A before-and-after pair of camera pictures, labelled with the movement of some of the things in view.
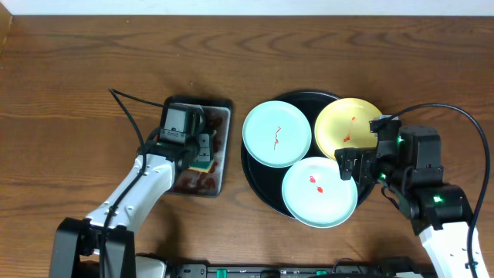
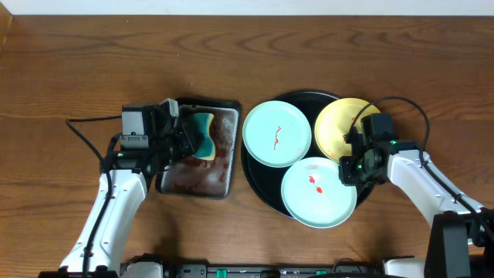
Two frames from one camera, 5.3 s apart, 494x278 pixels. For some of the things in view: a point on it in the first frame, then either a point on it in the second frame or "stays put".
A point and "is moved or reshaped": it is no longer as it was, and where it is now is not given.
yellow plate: [344, 123] stays put
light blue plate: [315, 194] stays put
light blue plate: [277, 133] stays put
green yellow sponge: [202, 166] is moved or reshaped
